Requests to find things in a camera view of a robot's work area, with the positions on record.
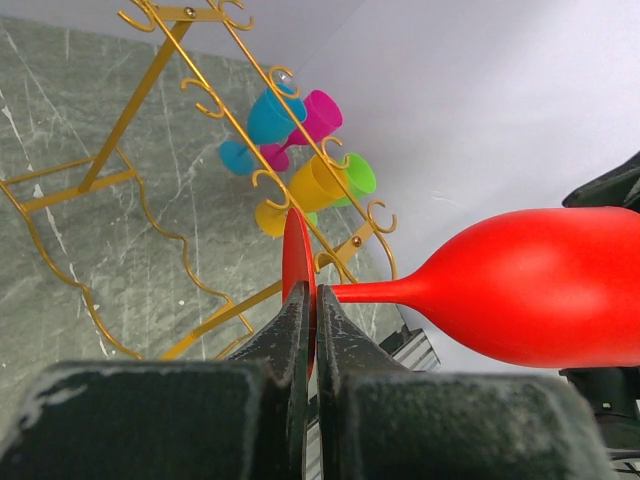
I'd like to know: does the orange wine glass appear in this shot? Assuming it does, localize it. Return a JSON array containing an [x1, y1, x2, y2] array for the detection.
[[254, 155, 347, 238]]

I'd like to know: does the red wine glass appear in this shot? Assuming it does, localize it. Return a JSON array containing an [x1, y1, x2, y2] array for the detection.
[[281, 206, 640, 381]]

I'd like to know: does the gold wire glass rack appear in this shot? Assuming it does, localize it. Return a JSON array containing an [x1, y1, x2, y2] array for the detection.
[[1, 1, 388, 368]]

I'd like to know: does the green wine glass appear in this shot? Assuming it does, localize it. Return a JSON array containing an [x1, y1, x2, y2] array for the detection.
[[304, 152, 377, 229]]

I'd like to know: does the pink wine glass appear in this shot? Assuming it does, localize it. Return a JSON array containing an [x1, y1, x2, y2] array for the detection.
[[260, 90, 343, 172]]

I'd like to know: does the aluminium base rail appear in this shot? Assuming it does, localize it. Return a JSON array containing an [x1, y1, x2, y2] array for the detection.
[[305, 326, 441, 480]]

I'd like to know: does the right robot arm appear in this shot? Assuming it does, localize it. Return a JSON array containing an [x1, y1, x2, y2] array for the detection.
[[559, 154, 639, 479]]

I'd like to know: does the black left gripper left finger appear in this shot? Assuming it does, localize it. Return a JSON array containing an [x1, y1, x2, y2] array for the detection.
[[1, 282, 310, 479]]

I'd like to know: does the blue wine glass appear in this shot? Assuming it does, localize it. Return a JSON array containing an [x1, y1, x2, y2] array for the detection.
[[218, 87, 296, 175]]

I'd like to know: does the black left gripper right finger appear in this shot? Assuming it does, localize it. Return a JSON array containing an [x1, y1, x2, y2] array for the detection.
[[317, 286, 614, 479]]

